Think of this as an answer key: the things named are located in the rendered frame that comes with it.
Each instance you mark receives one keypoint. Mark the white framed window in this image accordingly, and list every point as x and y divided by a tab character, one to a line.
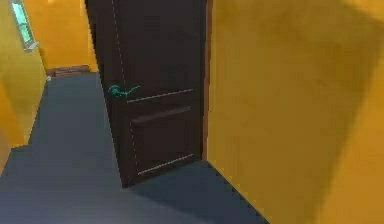
22	25

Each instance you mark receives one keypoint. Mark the dark brown room door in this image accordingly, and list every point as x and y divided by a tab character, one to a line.
160	66

